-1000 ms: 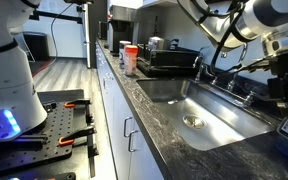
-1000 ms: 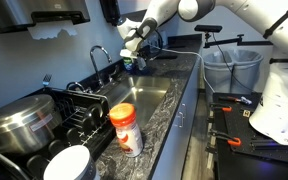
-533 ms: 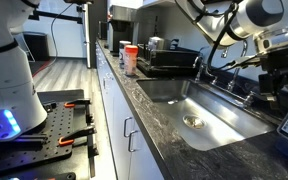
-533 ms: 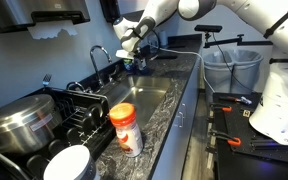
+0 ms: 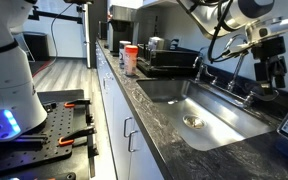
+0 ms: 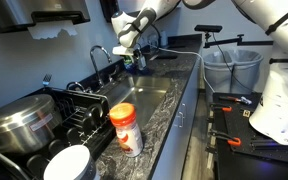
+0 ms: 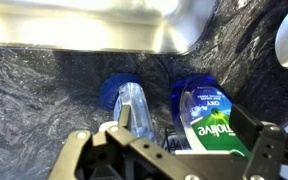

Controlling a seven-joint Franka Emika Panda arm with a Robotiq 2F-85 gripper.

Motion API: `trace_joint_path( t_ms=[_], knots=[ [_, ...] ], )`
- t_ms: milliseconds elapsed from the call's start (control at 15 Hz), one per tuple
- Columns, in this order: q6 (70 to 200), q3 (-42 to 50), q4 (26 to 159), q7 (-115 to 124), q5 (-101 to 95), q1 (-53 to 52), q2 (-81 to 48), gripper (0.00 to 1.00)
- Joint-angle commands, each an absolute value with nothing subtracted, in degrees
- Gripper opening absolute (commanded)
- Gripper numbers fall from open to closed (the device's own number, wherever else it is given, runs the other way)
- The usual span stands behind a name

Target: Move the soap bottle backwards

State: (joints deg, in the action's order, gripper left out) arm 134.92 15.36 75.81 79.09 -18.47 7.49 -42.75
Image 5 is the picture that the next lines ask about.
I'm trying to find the chrome faucet handle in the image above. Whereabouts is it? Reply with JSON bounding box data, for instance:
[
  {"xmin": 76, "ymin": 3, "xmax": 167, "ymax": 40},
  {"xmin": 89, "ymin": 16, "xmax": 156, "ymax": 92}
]
[
  {"xmin": 193, "ymin": 54, "xmax": 218, "ymax": 84},
  {"xmin": 242, "ymin": 88, "xmax": 280, "ymax": 108}
]

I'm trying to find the stainless steel sink basin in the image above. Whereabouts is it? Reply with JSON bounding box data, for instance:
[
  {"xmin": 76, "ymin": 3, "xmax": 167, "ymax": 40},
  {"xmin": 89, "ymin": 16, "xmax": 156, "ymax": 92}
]
[{"xmin": 136, "ymin": 78, "xmax": 275, "ymax": 153}]

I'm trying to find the small black appliance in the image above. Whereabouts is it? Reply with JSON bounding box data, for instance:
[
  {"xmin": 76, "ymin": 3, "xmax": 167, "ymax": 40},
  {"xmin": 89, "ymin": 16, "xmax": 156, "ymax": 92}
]
[{"xmin": 98, "ymin": 20, "xmax": 109, "ymax": 41}]

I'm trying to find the black coffee maker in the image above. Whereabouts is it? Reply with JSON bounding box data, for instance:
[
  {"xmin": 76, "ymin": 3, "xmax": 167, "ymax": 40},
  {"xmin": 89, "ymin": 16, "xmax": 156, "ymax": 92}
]
[{"xmin": 107, "ymin": 4, "xmax": 140, "ymax": 56}]

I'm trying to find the black trash bin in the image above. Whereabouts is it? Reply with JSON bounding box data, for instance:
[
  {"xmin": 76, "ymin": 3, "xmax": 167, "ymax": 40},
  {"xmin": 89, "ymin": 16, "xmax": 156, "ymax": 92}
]
[{"xmin": 23, "ymin": 30, "xmax": 51, "ymax": 62}]

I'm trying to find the black hanging cable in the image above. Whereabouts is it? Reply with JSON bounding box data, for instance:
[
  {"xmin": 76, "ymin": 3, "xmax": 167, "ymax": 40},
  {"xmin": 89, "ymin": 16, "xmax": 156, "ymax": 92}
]
[{"xmin": 49, "ymin": 2, "xmax": 75, "ymax": 58}]

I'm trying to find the orange lid plastic container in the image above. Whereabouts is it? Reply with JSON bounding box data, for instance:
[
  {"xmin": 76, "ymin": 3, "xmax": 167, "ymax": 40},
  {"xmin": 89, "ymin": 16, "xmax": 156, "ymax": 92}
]
[{"xmin": 123, "ymin": 44, "xmax": 139, "ymax": 77}]

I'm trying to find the white wall cabinet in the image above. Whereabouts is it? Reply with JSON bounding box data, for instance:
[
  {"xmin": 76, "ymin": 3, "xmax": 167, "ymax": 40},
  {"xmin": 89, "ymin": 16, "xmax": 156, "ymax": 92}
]
[{"xmin": 142, "ymin": 0, "xmax": 180, "ymax": 8}]

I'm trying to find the black clamp orange handle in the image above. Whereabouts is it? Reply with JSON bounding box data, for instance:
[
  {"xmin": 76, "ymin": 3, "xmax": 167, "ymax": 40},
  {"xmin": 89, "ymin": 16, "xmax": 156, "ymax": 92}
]
[
  {"xmin": 57, "ymin": 123, "xmax": 100, "ymax": 178},
  {"xmin": 63, "ymin": 98, "xmax": 94, "ymax": 125}
]

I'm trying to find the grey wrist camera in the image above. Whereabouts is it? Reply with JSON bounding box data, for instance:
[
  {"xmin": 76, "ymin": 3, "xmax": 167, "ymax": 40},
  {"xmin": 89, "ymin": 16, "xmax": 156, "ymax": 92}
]
[{"xmin": 245, "ymin": 17, "xmax": 288, "ymax": 44}]

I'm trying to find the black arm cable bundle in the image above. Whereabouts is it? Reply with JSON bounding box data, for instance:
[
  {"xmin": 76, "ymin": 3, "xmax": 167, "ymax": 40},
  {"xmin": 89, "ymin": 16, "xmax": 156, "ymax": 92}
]
[{"xmin": 206, "ymin": 0, "xmax": 240, "ymax": 64}]

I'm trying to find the chrome gooseneck faucet spout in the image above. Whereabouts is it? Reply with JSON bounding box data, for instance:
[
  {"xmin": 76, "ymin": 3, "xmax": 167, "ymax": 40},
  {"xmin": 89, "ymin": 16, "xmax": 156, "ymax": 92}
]
[{"xmin": 225, "ymin": 34, "xmax": 249, "ymax": 94}]

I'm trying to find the silver metal pot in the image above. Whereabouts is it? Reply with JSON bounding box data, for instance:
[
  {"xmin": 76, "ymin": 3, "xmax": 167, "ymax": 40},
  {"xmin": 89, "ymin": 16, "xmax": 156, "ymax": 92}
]
[{"xmin": 147, "ymin": 36, "xmax": 172, "ymax": 52}]

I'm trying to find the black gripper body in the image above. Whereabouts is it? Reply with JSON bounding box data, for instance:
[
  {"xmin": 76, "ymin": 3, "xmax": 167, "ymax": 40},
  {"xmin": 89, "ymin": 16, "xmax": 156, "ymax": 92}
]
[{"xmin": 251, "ymin": 35, "xmax": 288, "ymax": 66}]

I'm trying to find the silver cabinet door handle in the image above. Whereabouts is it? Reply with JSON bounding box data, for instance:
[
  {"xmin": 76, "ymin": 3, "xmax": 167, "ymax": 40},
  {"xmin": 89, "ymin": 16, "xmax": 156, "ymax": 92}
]
[
  {"xmin": 123, "ymin": 116, "xmax": 135, "ymax": 139},
  {"xmin": 127, "ymin": 129, "xmax": 140, "ymax": 154}
]

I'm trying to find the tall grey refrigerator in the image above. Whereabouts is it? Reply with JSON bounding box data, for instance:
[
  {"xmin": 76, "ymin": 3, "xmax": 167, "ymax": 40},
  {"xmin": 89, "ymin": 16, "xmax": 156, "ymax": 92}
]
[{"xmin": 83, "ymin": 0, "xmax": 109, "ymax": 69}]

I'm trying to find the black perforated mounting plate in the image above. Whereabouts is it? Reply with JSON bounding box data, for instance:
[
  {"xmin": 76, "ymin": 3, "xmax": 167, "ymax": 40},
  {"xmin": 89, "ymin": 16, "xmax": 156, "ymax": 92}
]
[{"xmin": 0, "ymin": 99, "xmax": 95, "ymax": 178}]

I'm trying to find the black dish rack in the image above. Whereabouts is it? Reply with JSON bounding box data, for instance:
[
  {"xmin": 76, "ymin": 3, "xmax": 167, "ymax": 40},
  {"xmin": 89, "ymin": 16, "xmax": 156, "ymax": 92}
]
[{"xmin": 137, "ymin": 42, "xmax": 202, "ymax": 78}]

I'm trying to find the white lid dark canister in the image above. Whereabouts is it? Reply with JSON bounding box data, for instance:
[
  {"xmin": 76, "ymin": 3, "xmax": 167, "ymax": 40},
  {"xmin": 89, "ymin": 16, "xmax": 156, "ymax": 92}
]
[{"xmin": 118, "ymin": 40, "xmax": 132, "ymax": 69}]

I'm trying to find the round metal sink drain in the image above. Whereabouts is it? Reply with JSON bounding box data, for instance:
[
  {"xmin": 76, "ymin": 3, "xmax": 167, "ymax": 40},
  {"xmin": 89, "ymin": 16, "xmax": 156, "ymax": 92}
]
[{"xmin": 182, "ymin": 114, "xmax": 206, "ymax": 130}]

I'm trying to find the white base cabinet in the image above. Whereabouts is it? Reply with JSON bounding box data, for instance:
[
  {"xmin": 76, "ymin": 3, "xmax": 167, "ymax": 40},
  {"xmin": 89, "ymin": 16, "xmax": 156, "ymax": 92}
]
[{"xmin": 95, "ymin": 41, "xmax": 165, "ymax": 180}]

